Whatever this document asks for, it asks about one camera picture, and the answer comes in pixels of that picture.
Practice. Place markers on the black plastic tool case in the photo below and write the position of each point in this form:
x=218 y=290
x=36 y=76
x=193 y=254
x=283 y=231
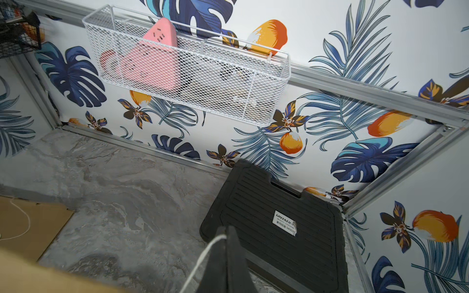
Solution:
x=292 y=239

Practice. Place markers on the brown kraft file bag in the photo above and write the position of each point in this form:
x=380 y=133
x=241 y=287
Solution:
x=28 y=228
x=19 y=275

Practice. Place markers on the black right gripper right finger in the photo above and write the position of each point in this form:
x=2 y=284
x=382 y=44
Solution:
x=238 y=275

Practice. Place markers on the pink triangle item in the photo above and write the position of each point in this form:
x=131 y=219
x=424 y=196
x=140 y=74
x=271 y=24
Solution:
x=154 y=60

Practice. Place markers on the black wire basket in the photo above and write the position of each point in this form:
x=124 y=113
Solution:
x=20 y=29

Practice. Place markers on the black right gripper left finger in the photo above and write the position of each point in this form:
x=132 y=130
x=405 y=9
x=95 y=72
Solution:
x=214 y=278

